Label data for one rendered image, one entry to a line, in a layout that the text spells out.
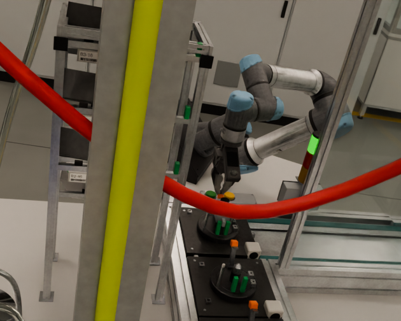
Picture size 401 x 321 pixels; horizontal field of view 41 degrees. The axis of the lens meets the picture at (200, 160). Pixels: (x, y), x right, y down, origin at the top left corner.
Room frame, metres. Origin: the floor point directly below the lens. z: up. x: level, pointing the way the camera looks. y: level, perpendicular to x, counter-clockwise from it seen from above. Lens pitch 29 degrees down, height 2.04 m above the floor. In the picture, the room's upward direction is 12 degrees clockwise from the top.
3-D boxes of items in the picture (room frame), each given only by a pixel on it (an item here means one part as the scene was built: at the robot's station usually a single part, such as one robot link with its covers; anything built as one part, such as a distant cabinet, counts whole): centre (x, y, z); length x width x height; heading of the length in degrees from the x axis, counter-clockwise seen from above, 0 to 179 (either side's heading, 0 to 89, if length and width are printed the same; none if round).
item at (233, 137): (1.53, -0.08, 1.29); 0.08 x 0.08 x 0.05
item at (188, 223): (1.46, -0.10, 0.96); 0.24 x 0.24 x 0.02; 15
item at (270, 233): (1.51, -0.40, 0.91); 0.84 x 0.28 x 0.10; 105
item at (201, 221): (1.46, -0.10, 0.98); 0.14 x 0.14 x 0.02
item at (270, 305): (1.21, -0.17, 1.01); 0.24 x 0.24 x 0.13; 15
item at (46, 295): (1.24, 0.22, 1.26); 0.36 x 0.21 x 0.80; 105
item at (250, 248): (1.39, -0.22, 0.97); 0.05 x 0.05 x 0.04; 15
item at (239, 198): (1.69, -0.13, 0.93); 0.21 x 0.07 x 0.06; 105
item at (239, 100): (1.54, -0.09, 1.37); 0.09 x 0.08 x 0.11; 124
